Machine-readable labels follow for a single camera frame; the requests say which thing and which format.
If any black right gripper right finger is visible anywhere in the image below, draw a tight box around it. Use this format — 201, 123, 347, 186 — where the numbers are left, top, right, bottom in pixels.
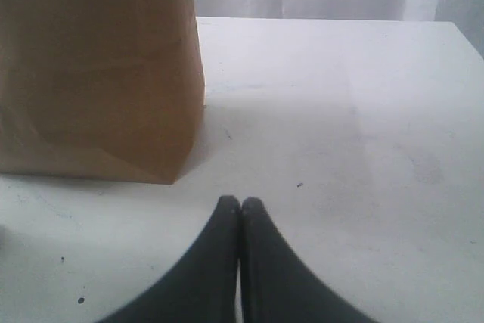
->
240, 197, 373, 322

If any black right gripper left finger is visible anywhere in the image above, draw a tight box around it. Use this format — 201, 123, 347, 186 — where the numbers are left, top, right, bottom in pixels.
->
102, 196, 240, 323

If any brown paper shopping bag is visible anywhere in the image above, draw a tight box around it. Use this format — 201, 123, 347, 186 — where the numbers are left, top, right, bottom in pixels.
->
1, 0, 205, 184

